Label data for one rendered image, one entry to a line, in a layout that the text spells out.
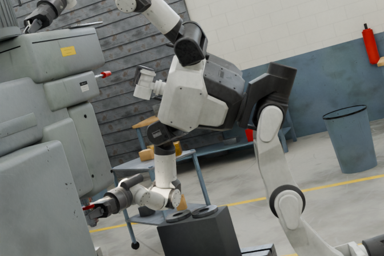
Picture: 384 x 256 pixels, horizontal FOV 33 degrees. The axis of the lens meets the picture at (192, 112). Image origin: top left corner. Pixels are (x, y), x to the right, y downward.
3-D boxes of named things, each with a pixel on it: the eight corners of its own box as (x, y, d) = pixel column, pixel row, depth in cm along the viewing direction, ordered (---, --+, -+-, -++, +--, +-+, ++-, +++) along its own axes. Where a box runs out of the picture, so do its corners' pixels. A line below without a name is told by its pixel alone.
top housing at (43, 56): (51, 82, 253) (39, 42, 251) (108, 64, 243) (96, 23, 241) (-26, 103, 209) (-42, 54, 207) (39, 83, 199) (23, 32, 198)
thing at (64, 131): (38, 201, 226) (15, 131, 224) (96, 188, 217) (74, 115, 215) (5, 220, 209) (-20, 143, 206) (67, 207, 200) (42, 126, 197)
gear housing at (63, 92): (47, 110, 244) (39, 85, 243) (102, 95, 235) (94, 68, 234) (-7, 129, 213) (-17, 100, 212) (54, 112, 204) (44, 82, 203)
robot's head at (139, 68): (154, 91, 257) (136, 86, 259) (159, 70, 256) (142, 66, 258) (147, 91, 251) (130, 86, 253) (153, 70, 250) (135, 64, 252)
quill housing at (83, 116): (72, 192, 243) (47, 111, 240) (119, 182, 236) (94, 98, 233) (44, 208, 226) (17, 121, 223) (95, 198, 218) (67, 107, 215)
